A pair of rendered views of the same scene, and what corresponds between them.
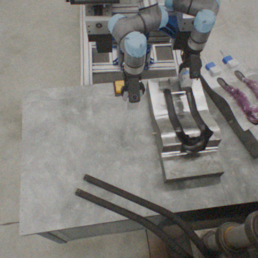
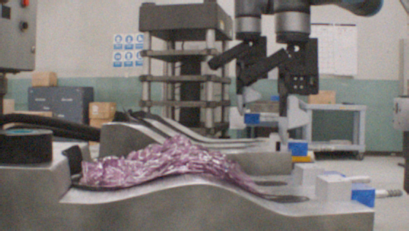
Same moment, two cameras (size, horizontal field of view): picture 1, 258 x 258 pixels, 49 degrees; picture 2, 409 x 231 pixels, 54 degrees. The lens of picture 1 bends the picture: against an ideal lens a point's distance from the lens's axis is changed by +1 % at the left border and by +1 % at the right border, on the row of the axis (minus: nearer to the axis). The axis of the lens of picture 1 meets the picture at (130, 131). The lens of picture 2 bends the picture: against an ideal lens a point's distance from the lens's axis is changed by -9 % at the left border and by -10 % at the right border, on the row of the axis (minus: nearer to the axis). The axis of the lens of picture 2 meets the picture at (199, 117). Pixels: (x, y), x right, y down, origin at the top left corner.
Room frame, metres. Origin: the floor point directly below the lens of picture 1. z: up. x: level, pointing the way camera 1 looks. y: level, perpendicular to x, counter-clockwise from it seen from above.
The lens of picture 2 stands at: (1.09, -1.10, 0.99)
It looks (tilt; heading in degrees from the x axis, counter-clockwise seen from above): 3 degrees down; 116
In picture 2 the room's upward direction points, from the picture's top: 1 degrees clockwise
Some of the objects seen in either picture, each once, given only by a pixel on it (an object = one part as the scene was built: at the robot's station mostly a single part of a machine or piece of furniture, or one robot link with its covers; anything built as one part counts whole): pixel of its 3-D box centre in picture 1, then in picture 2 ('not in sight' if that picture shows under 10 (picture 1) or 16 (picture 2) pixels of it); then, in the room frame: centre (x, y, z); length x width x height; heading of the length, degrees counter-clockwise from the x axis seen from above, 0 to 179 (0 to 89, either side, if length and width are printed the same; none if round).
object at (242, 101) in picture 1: (251, 97); (169, 162); (0.79, -0.57, 0.90); 0.26 x 0.18 x 0.08; 30
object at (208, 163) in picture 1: (183, 124); (177, 151); (0.63, -0.24, 0.87); 0.50 x 0.26 x 0.14; 13
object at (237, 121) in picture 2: (130, 94); (255, 118); (0.72, 0.01, 0.93); 0.13 x 0.05 x 0.05; 13
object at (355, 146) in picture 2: not in sight; (330, 129); (0.04, 5.80, 0.47); 1.10 x 0.52 x 0.94; 21
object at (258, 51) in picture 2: (132, 75); (250, 57); (0.71, 0.01, 1.09); 0.09 x 0.08 x 0.12; 13
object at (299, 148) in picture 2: (183, 72); (302, 148); (0.90, -0.24, 0.89); 0.13 x 0.05 x 0.05; 13
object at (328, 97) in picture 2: not in sight; (320, 99); (-0.12, 5.78, 0.94); 0.41 x 0.33 x 0.29; 21
